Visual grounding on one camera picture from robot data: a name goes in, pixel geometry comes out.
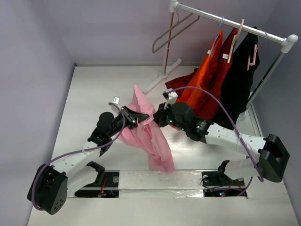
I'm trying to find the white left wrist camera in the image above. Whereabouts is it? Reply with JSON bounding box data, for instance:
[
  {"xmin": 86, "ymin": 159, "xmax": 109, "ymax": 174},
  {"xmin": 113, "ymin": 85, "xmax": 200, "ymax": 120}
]
[{"xmin": 109, "ymin": 96, "xmax": 120, "ymax": 114}]

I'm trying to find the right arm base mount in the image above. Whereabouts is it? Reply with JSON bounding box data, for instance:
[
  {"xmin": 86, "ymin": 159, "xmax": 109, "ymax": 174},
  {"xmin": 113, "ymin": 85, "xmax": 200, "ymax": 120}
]
[{"xmin": 200, "ymin": 160, "xmax": 247, "ymax": 197}]

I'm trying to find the white metal clothes rack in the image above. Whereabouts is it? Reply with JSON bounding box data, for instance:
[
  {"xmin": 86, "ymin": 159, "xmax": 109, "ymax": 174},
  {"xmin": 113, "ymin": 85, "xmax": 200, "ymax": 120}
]
[{"xmin": 143, "ymin": 0, "xmax": 298, "ymax": 107}]

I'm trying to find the grey velvet hanger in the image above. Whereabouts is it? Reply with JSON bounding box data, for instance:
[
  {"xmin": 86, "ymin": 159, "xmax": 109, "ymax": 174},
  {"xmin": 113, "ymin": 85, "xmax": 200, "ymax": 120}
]
[{"xmin": 152, "ymin": 8, "xmax": 200, "ymax": 54}]

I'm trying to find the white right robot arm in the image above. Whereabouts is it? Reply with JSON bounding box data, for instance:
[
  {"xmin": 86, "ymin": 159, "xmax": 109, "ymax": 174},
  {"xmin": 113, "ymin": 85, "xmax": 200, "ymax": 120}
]
[{"xmin": 153, "ymin": 102, "xmax": 290, "ymax": 185}]

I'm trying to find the orange t shirt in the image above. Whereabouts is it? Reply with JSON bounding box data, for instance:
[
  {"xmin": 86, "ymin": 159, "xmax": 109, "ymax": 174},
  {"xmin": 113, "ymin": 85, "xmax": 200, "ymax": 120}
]
[{"xmin": 176, "ymin": 30, "xmax": 223, "ymax": 114}]

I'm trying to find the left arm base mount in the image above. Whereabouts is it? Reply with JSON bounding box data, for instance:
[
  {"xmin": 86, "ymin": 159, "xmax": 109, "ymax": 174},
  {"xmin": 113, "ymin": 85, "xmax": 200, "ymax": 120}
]
[{"xmin": 74, "ymin": 161, "xmax": 119, "ymax": 198}]

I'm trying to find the black t shirt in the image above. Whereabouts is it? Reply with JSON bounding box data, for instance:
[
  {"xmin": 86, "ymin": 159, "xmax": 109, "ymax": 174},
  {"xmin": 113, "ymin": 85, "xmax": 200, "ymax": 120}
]
[{"xmin": 215, "ymin": 30, "xmax": 260, "ymax": 123}]

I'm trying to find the blue wire hanger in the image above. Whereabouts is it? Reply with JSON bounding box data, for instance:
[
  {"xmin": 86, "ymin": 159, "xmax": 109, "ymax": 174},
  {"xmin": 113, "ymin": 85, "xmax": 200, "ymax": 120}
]
[{"xmin": 209, "ymin": 16, "xmax": 224, "ymax": 57}]

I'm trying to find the pink clip hanger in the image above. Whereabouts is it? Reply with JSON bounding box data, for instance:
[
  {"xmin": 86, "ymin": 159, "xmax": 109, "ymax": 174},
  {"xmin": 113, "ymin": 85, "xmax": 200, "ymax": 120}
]
[{"xmin": 247, "ymin": 44, "xmax": 258, "ymax": 71}]

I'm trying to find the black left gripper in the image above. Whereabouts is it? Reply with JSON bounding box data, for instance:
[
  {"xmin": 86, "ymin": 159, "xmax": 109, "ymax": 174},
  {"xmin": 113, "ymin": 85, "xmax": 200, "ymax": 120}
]
[{"xmin": 107, "ymin": 106, "xmax": 148, "ymax": 137}]

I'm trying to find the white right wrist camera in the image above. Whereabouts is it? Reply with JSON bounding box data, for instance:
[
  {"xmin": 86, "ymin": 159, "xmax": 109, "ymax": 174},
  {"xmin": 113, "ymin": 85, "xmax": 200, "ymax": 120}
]
[{"xmin": 163, "ymin": 89, "xmax": 178, "ymax": 109}]

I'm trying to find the pink t shirt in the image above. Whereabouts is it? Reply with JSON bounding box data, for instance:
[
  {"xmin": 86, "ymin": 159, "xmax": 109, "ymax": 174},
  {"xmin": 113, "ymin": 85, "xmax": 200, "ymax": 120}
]
[{"xmin": 119, "ymin": 85, "xmax": 175, "ymax": 173}]

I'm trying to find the wooden hanger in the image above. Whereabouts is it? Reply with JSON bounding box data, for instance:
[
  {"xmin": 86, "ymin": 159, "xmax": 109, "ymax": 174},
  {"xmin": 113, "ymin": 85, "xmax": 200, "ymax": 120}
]
[{"xmin": 227, "ymin": 19, "xmax": 245, "ymax": 64}]

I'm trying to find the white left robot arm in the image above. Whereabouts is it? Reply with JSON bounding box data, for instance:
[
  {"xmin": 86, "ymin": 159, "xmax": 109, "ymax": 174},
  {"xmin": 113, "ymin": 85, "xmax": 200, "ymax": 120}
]
[{"xmin": 27, "ymin": 103, "xmax": 150, "ymax": 215}]

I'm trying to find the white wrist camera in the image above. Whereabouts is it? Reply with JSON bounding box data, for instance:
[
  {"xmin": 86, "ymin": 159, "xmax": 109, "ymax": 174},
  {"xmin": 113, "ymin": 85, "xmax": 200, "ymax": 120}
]
[
  {"xmin": 109, "ymin": 96, "xmax": 120, "ymax": 114},
  {"xmin": 163, "ymin": 89, "xmax": 178, "ymax": 109}
]

